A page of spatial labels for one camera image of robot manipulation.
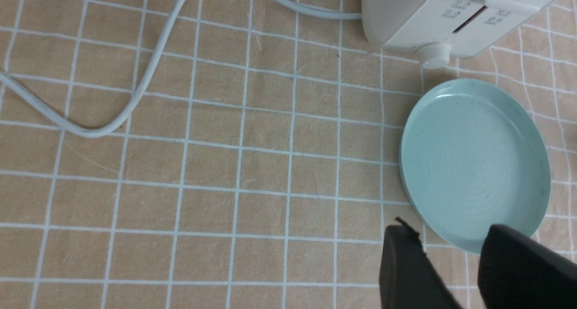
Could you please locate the orange checkered tablecloth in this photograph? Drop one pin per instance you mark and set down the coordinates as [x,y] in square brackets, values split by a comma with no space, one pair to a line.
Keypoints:
[260,168]

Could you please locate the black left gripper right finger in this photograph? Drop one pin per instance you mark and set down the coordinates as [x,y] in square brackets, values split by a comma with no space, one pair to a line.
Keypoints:
[516,272]

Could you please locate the light green round plate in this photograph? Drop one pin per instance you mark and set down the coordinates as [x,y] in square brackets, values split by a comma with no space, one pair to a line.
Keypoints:
[470,157]

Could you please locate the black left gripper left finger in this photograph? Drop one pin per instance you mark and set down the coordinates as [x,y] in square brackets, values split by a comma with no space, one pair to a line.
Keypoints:
[407,279]

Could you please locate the white two-slot toaster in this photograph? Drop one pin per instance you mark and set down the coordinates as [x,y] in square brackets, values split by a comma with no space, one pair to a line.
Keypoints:
[436,30]

